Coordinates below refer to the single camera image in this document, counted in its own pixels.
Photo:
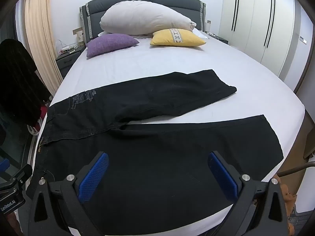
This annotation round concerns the dark grey nightstand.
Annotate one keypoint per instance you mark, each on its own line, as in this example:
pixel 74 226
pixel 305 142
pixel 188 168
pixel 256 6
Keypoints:
pixel 66 61
pixel 222 40

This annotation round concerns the white wall switch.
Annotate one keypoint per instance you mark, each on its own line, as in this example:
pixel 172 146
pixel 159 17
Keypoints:
pixel 303 40

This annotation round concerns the dark hanging cloth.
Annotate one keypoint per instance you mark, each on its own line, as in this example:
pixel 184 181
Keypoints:
pixel 17 78

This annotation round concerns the brown stuffed toy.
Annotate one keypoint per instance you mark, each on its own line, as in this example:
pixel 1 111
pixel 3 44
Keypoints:
pixel 286 194

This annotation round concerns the grey padded headboard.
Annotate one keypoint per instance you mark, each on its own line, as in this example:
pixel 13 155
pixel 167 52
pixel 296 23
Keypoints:
pixel 157 0

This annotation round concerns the grey office chair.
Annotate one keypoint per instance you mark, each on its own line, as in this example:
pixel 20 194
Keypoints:
pixel 299 168

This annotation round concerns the flat white pillow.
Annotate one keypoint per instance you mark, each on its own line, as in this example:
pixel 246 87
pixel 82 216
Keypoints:
pixel 200 34
pixel 118 35

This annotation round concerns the white wardrobe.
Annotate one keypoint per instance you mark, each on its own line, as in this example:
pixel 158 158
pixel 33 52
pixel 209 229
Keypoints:
pixel 256 17

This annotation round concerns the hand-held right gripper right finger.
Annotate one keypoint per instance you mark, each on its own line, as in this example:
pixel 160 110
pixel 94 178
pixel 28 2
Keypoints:
pixel 222 179

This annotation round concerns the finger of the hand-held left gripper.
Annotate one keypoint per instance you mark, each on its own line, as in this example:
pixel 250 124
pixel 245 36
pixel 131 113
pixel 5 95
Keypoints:
pixel 18 175

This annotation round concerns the bed with white sheet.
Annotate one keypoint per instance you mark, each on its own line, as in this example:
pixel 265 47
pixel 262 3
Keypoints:
pixel 147 59

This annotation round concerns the large white pillow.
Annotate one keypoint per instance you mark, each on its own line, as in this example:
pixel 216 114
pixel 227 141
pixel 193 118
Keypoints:
pixel 142 17

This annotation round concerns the red bag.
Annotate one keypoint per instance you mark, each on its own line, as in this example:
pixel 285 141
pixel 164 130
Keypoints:
pixel 41 118

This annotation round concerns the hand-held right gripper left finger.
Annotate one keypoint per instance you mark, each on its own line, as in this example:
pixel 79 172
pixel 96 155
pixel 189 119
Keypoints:
pixel 94 176

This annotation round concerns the black pants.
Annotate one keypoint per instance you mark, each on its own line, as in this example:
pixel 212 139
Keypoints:
pixel 160 162

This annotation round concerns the small white lamp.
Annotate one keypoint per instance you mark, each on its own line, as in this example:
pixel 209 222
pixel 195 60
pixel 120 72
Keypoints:
pixel 80 38

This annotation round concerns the yellow cushion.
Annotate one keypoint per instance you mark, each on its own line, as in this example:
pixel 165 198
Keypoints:
pixel 189 39

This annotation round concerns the beige curtain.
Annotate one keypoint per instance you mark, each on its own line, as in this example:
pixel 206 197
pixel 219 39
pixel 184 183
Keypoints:
pixel 39 29

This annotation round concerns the purple cushion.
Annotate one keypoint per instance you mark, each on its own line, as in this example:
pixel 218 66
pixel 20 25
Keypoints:
pixel 110 44

